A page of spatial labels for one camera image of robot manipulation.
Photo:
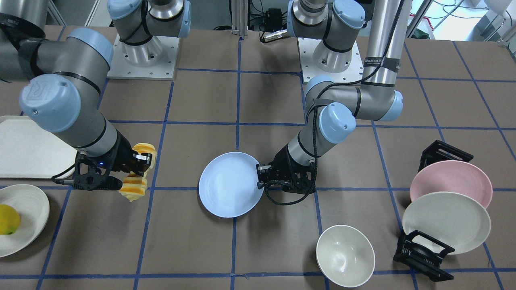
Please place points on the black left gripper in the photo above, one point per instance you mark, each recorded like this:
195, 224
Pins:
283, 164

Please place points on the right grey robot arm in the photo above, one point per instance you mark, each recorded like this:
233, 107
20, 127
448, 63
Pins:
65, 79

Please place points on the cream bowl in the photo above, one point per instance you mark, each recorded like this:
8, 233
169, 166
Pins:
345, 256

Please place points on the black dish rack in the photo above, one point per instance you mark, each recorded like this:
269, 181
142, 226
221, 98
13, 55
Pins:
418, 250

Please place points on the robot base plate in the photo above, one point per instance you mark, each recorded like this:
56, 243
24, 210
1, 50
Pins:
316, 59
154, 60

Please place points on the yellow lemon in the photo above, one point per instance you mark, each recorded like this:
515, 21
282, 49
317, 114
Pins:
9, 219

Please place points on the cream plate in rack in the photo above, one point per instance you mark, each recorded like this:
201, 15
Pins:
452, 218

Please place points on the white rectangular tray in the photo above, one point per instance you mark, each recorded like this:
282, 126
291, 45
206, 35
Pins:
28, 151

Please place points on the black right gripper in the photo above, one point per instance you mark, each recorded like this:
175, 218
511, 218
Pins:
124, 156

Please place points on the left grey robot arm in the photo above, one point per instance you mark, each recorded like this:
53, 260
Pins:
332, 108

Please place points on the pink plate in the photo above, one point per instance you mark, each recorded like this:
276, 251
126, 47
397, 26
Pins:
453, 176

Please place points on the light blue plate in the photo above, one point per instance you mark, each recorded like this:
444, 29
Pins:
228, 185

